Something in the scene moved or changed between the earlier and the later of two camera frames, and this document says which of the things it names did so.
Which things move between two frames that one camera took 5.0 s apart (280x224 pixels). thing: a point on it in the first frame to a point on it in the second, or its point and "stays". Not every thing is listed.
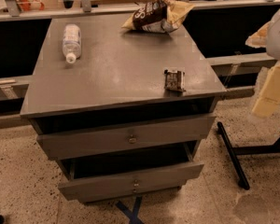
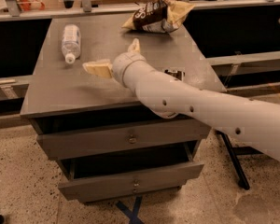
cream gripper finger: [259, 39] to [121, 61]
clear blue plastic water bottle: [72, 42] stays
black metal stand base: [279, 146] stays
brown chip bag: [162, 15] stays
